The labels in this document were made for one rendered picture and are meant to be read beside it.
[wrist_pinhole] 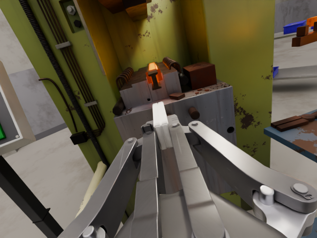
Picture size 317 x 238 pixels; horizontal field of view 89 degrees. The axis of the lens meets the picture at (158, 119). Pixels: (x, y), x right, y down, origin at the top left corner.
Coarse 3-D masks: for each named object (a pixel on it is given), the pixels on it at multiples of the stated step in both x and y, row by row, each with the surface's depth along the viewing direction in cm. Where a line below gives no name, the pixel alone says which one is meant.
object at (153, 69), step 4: (152, 64) 74; (152, 68) 60; (156, 68) 49; (148, 72) 46; (152, 72) 44; (156, 72) 42; (160, 72) 50; (148, 76) 50; (152, 76) 42; (156, 76) 50; (160, 76) 50; (148, 80) 51; (152, 80) 43; (156, 80) 43; (152, 84) 49; (156, 84) 43; (160, 84) 47; (152, 88) 44; (156, 88) 44
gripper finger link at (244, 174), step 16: (192, 128) 14; (208, 128) 14; (208, 144) 12; (224, 144) 11; (208, 160) 13; (224, 160) 10; (240, 160) 10; (256, 160) 9; (224, 176) 11; (240, 176) 9; (256, 176) 8; (272, 176) 8; (288, 176) 8; (240, 192) 10; (288, 192) 7; (304, 192) 7; (304, 208) 7
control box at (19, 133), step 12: (0, 72) 46; (0, 84) 43; (0, 96) 42; (12, 96) 47; (0, 108) 42; (12, 108) 43; (0, 120) 41; (12, 120) 42; (24, 120) 47; (12, 132) 41; (24, 132) 43; (0, 144) 40; (12, 144) 42; (24, 144) 47
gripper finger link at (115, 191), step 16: (128, 144) 15; (128, 160) 13; (112, 176) 11; (128, 176) 13; (96, 192) 10; (112, 192) 10; (128, 192) 12; (96, 208) 9; (112, 208) 10; (80, 224) 9; (96, 224) 9; (112, 224) 10
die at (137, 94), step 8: (160, 64) 79; (136, 72) 86; (144, 72) 70; (168, 72) 53; (176, 72) 52; (136, 80) 57; (144, 80) 52; (160, 80) 52; (168, 80) 53; (176, 80) 53; (128, 88) 53; (136, 88) 53; (144, 88) 53; (160, 88) 53; (168, 88) 54; (176, 88) 54; (128, 96) 54; (136, 96) 54; (144, 96) 54; (152, 96) 54; (160, 96) 55; (168, 96) 55; (128, 104) 55; (136, 104) 55
